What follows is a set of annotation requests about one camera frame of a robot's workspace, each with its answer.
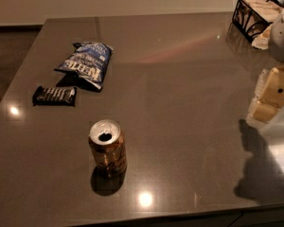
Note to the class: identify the blue chip bag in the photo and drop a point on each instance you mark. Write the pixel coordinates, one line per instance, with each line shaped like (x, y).
(89, 62)

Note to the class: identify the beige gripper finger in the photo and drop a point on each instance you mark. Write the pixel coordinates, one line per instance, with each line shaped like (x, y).
(273, 91)
(262, 111)

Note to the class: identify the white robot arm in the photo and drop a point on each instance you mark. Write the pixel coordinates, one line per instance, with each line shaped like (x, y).
(276, 49)

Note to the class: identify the black wire napkin holder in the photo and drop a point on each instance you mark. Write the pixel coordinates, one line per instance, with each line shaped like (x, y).
(252, 17)

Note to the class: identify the orange soda can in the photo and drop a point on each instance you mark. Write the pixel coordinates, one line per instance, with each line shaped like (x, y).
(107, 142)

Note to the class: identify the black candy bar wrapper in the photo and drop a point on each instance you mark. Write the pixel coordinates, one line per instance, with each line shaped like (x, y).
(56, 96)

